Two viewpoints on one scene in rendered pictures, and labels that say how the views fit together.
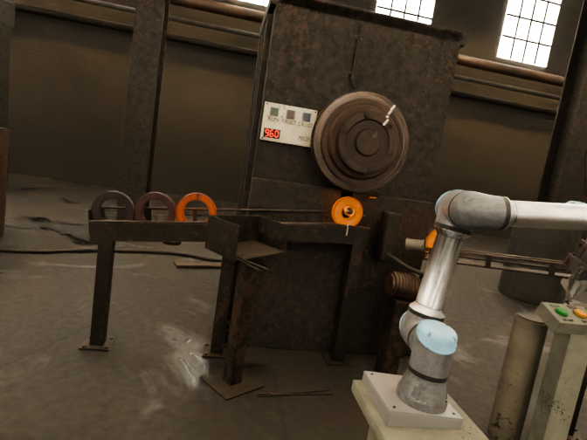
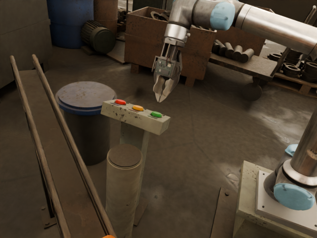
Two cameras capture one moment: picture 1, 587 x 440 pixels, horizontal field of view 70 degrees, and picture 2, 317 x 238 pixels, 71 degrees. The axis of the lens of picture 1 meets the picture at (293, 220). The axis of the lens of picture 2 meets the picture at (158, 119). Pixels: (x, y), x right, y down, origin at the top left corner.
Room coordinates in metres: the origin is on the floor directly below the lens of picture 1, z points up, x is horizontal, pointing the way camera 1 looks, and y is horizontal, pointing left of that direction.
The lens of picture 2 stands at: (2.06, -0.67, 1.05)
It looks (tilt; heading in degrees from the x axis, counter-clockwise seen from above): 34 degrees down; 207
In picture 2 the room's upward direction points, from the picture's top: 10 degrees clockwise
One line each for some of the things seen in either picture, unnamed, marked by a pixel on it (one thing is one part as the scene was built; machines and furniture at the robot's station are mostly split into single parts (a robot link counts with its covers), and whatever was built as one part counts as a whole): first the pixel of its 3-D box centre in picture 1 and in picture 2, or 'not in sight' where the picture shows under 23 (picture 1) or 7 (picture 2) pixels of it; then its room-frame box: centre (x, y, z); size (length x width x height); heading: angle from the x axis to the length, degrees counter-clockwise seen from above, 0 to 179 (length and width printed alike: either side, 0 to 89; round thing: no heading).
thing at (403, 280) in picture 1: (402, 325); not in sight; (1.98, -0.61, 0.27); 0.22 x 0.13 x 0.53; 101
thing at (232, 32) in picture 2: not in sight; (233, 28); (-2.09, -1.65, 0.38); 1.03 x 0.83 x 0.75; 104
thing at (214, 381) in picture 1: (238, 304); not in sight; (1.68, 0.17, 0.36); 0.26 x 0.20 x 0.72; 136
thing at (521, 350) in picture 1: (517, 377); (121, 202); (1.61, -0.99, 0.26); 0.12 x 0.12 x 0.52
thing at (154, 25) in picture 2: not in sight; (172, 43); (-0.37, -1.88, 0.33); 0.93 x 0.73 x 0.66; 108
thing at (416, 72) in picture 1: (329, 183); not in sight; (2.48, -0.18, 0.88); 1.08 x 0.73 x 1.76; 101
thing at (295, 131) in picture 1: (288, 125); not in sight; (2.10, 0.09, 1.15); 0.26 x 0.02 x 0.18; 101
